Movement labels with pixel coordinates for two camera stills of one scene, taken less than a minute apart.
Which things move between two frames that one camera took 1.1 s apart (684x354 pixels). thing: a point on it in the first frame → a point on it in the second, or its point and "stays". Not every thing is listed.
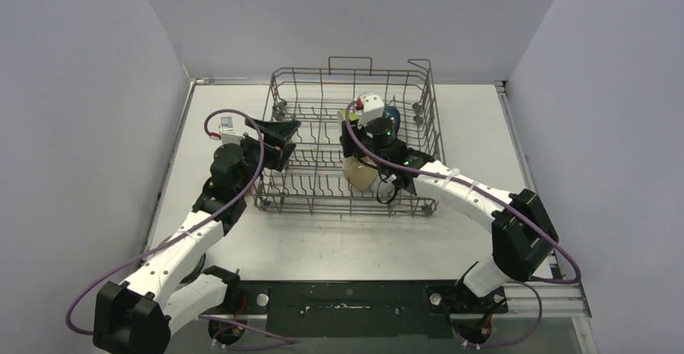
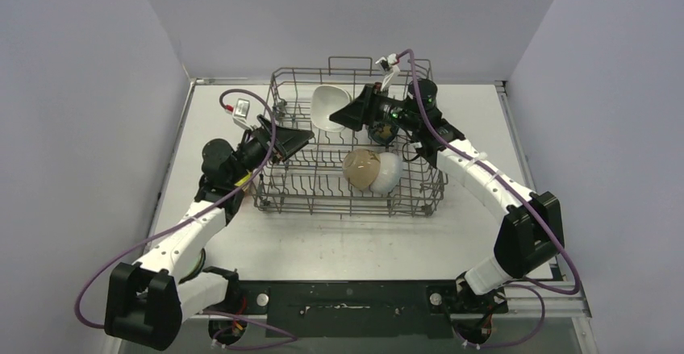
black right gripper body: (349, 141) → (371, 106)
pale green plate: (197, 270) stays
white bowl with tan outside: (357, 172) stays
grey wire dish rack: (312, 181) stays
